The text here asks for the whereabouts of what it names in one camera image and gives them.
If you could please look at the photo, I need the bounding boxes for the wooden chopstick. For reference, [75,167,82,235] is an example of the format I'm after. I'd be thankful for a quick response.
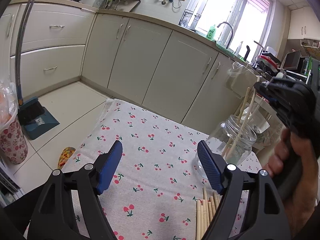
[196,200,201,240]
[213,191,220,211]
[208,201,213,222]
[200,201,205,237]
[203,187,209,228]
[222,87,251,157]

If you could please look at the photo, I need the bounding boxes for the person right hand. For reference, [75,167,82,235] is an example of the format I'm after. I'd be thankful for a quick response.
[264,128,318,236]

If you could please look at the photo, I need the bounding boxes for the green dish soap bottle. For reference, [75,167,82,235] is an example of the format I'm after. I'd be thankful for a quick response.
[206,25,216,41]

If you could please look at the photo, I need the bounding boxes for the kitchen faucet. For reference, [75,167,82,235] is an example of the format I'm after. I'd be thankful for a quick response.
[217,21,234,49]

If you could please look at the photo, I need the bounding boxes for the cherry print tablecloth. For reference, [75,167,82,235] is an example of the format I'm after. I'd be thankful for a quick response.
[62,98,263,240]

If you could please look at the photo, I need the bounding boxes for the floral trash bin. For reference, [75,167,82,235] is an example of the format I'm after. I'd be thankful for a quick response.
[1,80,28,165]

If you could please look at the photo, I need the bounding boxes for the colourful slipper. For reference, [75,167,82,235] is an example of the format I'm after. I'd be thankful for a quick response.
[57,147,76,170]

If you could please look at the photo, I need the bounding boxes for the pale single chopstick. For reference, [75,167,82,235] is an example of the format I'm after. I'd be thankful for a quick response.
[228,84,257,158]

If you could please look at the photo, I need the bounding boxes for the cream kitchen cabinets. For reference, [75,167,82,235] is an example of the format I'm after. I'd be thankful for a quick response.
[0,3,263,136]

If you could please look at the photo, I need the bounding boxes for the blue dustpan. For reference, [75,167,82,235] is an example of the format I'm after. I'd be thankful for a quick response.
[18,97,60,140]

